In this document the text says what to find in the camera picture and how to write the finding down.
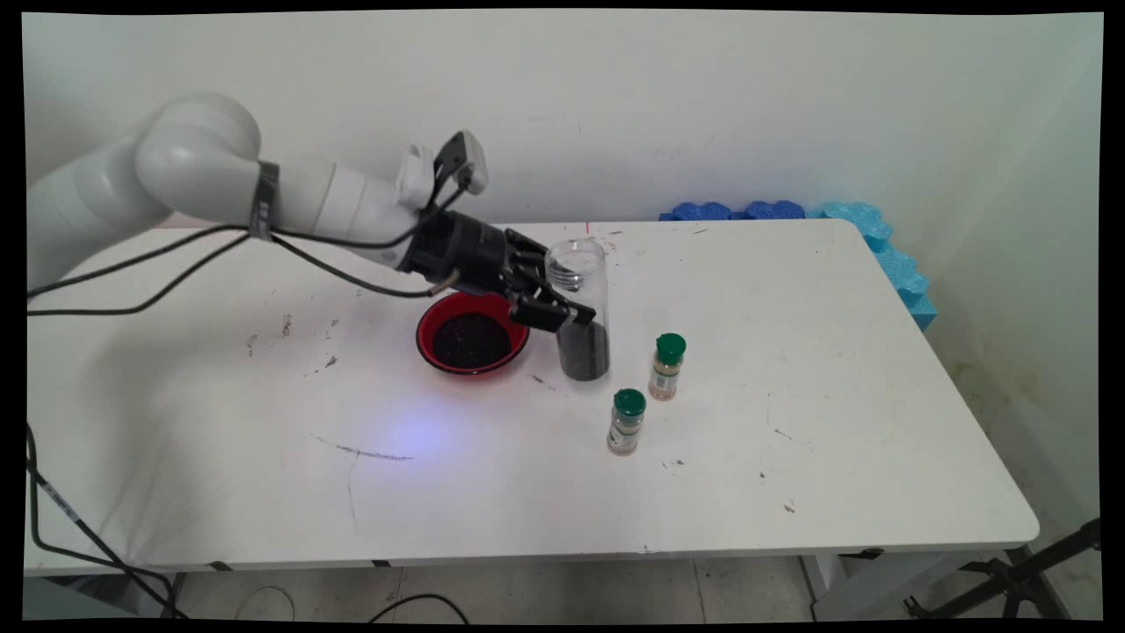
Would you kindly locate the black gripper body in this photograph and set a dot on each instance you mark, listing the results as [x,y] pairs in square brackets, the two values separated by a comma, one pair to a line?
[466,255]

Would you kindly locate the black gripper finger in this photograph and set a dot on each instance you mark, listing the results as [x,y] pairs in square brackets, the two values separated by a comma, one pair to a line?
[536,264]
[545,312]

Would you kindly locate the clear plastic jar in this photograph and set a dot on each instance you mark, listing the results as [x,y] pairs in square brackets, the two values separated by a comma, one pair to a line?
[591,272]

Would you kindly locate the black seeds heap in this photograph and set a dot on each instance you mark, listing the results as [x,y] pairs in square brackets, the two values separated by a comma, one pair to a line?
[470,341]
[584,356]

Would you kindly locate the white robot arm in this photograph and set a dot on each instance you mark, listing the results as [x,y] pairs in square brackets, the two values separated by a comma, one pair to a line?
[193,158]

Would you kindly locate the red bowl black rim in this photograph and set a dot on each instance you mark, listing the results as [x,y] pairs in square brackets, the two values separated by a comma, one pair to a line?
[448,308]

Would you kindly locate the green cap spice bottle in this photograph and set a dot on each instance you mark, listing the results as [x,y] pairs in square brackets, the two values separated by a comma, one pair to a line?
[665,374]
[625,431]

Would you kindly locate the dark blue foam piece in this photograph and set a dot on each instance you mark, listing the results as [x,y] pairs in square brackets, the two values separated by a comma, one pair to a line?
[775,210]
[699,212]

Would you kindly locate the cyan foam piece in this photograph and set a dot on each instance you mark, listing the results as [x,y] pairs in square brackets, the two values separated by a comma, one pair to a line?
[852,221]
[921,312]
[901,274]

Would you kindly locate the white table leg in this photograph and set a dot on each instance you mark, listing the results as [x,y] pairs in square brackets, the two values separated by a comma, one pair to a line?
[879,585]

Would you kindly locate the black tripod leg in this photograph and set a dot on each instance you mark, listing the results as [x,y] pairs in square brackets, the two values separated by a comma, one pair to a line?
[1019,576]

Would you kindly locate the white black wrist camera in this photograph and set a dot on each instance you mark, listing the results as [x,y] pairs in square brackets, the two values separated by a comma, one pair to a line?
[470,163]

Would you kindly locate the white camera bracket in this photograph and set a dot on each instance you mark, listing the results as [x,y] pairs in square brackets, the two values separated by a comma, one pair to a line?
[413,176]

